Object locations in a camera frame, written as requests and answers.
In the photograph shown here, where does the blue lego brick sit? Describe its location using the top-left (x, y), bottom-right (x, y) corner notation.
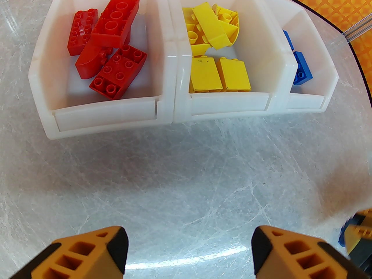
top-left (292, 51), bottom-right (313, 86)
top-left (338, 227), bottom-right (350, 248)

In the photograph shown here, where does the aluminium frame post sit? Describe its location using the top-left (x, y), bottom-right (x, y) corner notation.
top-left (342, 16), bottom-right (372, 42)

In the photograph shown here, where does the red curved lego brick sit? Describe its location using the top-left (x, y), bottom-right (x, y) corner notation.
top-left (75, 38), bottom-right (114, 80)

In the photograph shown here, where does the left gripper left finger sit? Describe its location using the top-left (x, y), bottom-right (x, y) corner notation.
top-left (9, 226), bottom-right (129, 279)

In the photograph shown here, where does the white plastic bin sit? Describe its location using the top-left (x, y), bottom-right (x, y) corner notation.
top-left (28, 0), bottom-right (178, 140)
top-left (256, 0), bottom-right (339, 114)
top-left (166, 0), bottom-right (298, 124)

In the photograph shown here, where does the yellow lego brick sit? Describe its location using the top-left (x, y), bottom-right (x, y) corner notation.
top-left (189, 56), bottom-right (223, 94)
top-left (192, 2), bottom-right (228, 51)
top-left (182, 7), bottom-right (199, 31)
top-left (186, 29), bottom-right (211, 57)
top-left (217, 57), bottom-right (252, 93)

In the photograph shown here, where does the yellow round lego piece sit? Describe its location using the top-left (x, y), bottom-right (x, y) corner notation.
top-left (212, 4), bottom-right (240, 46)

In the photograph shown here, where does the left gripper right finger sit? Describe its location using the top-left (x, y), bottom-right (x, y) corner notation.
top-left (251, 226), bottom-right (369, 279)

